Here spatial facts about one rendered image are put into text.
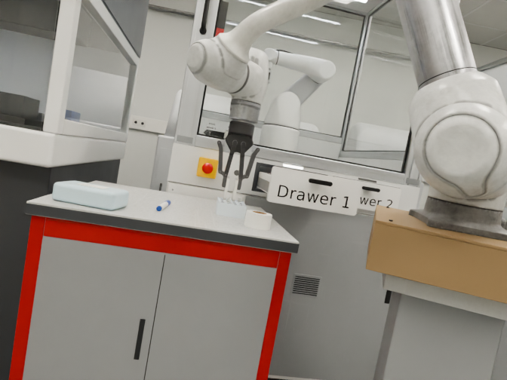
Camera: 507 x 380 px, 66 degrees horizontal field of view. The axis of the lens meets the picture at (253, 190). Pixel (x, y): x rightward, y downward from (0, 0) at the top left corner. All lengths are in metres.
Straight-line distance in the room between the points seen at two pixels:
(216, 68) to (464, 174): 0.62
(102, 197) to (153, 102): 3.99
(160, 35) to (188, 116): 3.59
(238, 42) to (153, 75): 3.95
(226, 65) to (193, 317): 0.62
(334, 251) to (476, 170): 1.04
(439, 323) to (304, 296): 0.82
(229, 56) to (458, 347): 0.83
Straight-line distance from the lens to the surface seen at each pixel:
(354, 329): 1.80
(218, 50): 1.02
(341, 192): 1.25
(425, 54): 0.81
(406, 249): 0.82
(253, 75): 1.13
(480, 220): 0.94
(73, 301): 1.02
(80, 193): 0.98
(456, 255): 0.84
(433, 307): 0.93
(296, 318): 1.70
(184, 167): 1.50
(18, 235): 1.47
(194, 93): 1.52
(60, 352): 1.07
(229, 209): 1.14
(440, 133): 0.69
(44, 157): 1.33
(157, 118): 4.88
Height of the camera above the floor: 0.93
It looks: 4 degrees down
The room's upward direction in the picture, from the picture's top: 10 degrees clockwise
